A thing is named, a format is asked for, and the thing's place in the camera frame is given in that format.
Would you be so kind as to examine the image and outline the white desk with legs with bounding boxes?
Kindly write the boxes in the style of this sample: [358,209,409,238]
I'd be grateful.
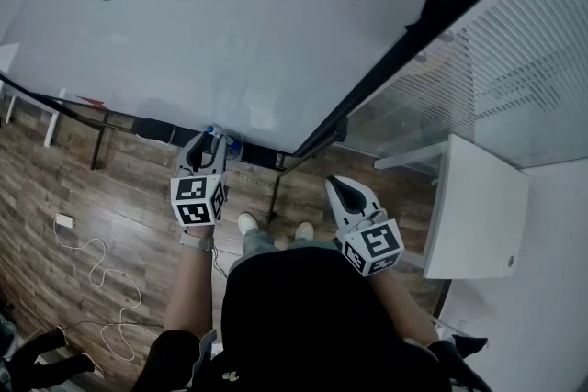
[0,41,68,149]

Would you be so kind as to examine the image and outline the glass door with blinds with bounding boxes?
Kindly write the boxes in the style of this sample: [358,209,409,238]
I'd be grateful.
[344,0,588,172]

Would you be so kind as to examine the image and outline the white desk with round grommet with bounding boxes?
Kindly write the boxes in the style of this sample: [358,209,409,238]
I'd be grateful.
[372,133,531,281]

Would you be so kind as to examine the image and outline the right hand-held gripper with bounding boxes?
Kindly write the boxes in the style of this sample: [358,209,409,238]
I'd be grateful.
[323,175,406,278]

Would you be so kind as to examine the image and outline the thin black floor cable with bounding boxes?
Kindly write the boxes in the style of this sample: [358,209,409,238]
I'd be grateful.
[58,319,165,331]

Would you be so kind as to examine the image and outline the person's black shirt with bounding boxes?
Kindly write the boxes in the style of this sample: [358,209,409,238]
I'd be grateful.
[132,247,496,392]

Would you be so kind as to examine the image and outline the pale wristband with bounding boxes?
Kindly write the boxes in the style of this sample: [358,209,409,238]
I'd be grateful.
[178,230,217,253]

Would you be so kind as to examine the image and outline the person's white shoe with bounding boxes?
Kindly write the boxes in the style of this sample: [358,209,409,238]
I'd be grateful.
[293,220,316,241]
[236,211,260,238]

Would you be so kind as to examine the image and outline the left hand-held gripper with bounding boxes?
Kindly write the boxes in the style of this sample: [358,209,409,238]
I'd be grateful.
[169,130,232,229]

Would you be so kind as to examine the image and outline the clear marker holder cup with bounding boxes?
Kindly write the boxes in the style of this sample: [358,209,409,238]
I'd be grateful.
[215,130,246,163]

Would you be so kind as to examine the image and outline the blue-capped whiteboard marker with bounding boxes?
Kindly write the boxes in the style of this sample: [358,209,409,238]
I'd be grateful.
[205,124,242,153]

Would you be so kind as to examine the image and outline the black flat block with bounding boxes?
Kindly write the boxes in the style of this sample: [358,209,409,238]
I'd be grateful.
[240,141,296,173]

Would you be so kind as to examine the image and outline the person's right forearm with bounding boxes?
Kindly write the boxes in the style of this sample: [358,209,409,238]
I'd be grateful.
[367,272,440,349]

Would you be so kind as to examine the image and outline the large whiteboard on stand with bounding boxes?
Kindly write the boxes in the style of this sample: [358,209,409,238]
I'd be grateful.
[0,0,576,225]

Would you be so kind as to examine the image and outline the person's right white shoe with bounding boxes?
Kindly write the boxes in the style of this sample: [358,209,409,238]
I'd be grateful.
[293,220,316,241]

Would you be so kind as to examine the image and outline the white floor cable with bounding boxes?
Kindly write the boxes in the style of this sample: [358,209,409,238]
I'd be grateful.
[51,215,144,364]

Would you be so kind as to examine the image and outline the person's left white shoe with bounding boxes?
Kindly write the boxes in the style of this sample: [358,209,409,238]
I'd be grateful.
[236,211,260,238]

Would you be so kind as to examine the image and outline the person's grey trousers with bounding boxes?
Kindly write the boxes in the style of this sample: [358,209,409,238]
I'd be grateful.
[240,228,342,257]

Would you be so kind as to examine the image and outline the person's left forearm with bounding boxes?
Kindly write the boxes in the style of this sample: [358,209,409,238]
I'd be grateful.
[164,238,218,337]

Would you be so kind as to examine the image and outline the black whiteboard eraser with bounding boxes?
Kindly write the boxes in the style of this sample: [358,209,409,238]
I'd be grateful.
[132,116,178,146]

